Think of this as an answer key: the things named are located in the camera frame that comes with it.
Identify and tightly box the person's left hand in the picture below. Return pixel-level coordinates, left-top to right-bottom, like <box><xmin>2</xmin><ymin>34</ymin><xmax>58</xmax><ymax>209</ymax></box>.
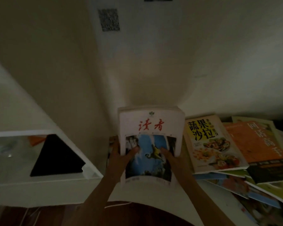
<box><xmin>107</xmin><ymin>143</ymin><xmax>140</xmax><ymax>177</ymax></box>

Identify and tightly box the person's right hand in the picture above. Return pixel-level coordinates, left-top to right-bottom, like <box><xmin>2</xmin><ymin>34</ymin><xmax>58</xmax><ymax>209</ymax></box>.
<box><xmin>160</xmin><ymin>148</ymin><xmax>192</xmax><ymax>183</ymax></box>

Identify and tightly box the yellow salad cookbook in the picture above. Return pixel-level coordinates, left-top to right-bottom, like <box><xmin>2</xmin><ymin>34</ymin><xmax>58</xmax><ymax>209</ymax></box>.
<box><xmin>183</xmin><ymin>115</ymin><xmax>249</xmax><ymax>175</ymax></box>

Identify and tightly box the magazine blue monkey picture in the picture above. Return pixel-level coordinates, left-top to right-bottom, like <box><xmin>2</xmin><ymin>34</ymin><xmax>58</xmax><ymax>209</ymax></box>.
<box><xmin>118</xmin><ymin>105</ymin><xmax>186</xmax><ymax>188</ymax></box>

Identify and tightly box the pile of books and magazines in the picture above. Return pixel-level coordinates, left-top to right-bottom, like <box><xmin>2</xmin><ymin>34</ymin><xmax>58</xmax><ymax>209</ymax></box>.
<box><xmin>106</xmin><ymin>115</ymin><xmax>283</xmax><ymax>226</ymax></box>

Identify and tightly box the person's right forearm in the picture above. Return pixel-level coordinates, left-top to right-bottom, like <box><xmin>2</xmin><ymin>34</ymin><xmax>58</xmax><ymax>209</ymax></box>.
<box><xmin>177</xmin><ymin>174</ymin><xmax>236</xmax><ymax>226</ymax></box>

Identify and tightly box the person's left forearm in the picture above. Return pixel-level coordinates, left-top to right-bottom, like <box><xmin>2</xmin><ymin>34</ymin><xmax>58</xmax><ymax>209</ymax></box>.
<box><xmin>68</xmin><ymin>173</ymin><xmax>123</xmax><ymax>226</ymax></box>

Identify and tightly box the person's dark clothing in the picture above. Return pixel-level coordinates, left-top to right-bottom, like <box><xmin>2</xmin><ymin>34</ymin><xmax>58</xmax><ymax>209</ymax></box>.
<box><xmin>101</xmin><ymin>201</ymin><xmax>194</xmax><ymax>226</ymax></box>

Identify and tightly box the orange paper piece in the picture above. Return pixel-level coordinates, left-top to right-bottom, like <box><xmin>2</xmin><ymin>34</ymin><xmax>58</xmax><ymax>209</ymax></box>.
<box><xmin>28</xmin><ymin>136</ymin><xmax>47</xmax><ymax>147</ymax></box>

